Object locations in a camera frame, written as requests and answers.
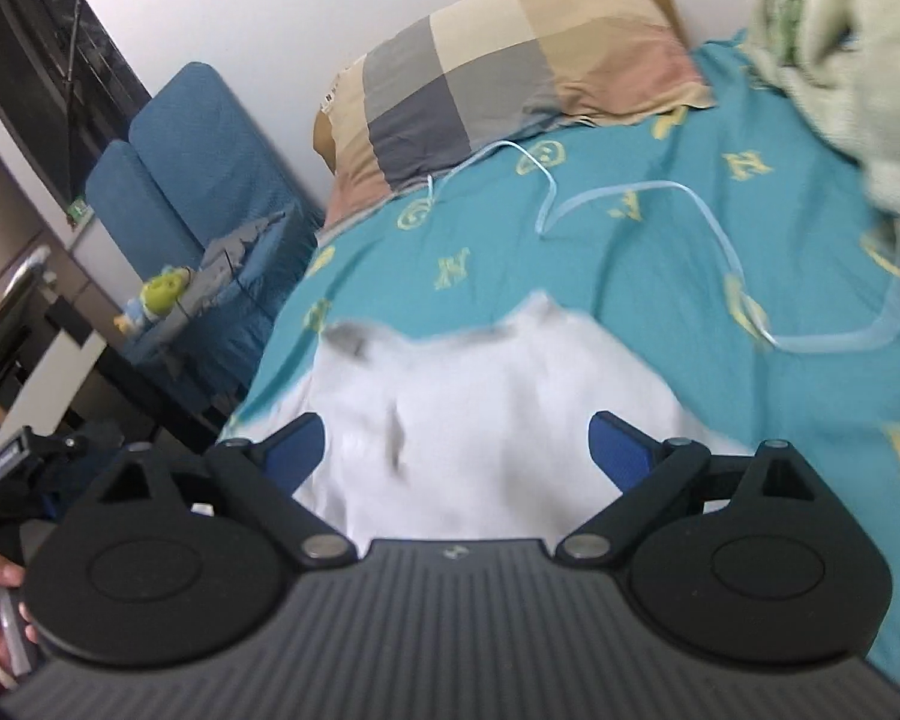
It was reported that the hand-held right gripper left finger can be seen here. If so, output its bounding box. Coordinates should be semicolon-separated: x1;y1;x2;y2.
94;412;357;567

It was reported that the brown cushion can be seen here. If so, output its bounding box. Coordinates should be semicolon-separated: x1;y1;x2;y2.
313;0;689;177

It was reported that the dark window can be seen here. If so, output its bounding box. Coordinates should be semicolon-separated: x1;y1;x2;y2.
0;0;155;207

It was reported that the grey cloth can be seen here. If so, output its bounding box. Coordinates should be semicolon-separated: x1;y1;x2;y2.
176;210;286;312

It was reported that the plaid pillow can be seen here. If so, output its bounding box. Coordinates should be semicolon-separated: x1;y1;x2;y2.
322;0;717;230

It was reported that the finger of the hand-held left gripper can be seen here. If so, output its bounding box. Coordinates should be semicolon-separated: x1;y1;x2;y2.
0;426;83;482

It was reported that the green fleece blanket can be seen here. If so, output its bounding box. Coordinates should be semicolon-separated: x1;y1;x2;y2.
742;0;900;218

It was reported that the wooden table with black legs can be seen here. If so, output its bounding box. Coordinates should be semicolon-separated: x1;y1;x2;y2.
0;244;110;451

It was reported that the white cable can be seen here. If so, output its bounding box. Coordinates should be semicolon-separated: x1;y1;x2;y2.
424;139;900;355

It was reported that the blue covered chair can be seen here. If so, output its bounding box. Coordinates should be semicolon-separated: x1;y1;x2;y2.
85;141;203;271
116;62;327;428

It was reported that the white shirt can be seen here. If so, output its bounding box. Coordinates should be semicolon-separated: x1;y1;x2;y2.
292;292;751;545

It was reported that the green plush toy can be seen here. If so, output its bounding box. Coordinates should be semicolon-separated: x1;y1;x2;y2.
116;266;192;335

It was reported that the bed with teal printed sheet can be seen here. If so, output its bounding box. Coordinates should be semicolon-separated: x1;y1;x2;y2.
221;30;900;698

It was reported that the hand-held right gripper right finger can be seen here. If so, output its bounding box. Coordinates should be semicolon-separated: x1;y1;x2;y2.
555;411;833;563

